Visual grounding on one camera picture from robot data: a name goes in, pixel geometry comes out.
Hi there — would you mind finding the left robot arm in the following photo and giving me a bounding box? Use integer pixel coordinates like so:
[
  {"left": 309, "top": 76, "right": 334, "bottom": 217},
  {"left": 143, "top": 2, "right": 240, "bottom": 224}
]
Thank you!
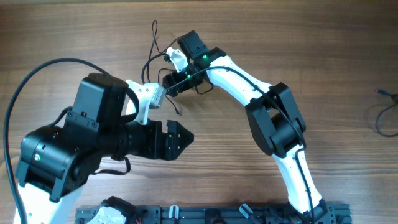
[{"left": 15, "top": 73, "right": 194, "bottom": 223}]

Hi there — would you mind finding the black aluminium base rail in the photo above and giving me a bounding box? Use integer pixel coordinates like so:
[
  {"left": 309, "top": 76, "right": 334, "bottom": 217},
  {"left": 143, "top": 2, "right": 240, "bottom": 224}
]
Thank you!
[{"left": 75, "top": 203, "right": 353, "bottom": 224}]

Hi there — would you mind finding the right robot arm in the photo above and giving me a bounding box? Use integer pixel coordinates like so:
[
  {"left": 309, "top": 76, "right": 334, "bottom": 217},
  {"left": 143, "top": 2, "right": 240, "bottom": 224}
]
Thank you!
[{"left": 163, "top": 31, "right": 338, "bottom": 223}]

